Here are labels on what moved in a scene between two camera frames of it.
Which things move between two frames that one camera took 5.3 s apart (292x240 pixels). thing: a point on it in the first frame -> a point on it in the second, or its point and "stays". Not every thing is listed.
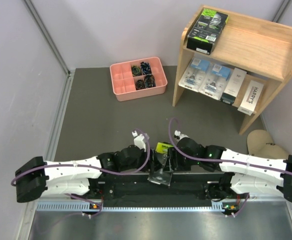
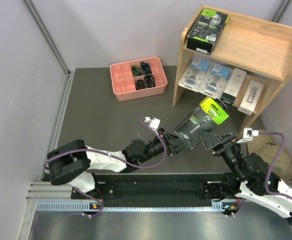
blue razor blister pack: x=214 y=80 stays
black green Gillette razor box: x=161 y=168 -> x=209 y=112
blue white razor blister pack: x=195 y=73 stays
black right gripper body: x=183 y=164 -> x=230 y=153
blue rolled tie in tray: x=145 y=68 stays
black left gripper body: x=137 y=164 -> x=157 y=146
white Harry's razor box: x=251 y=98 stays
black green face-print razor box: x=206 y=31 stays
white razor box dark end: x=233 y=86 stays
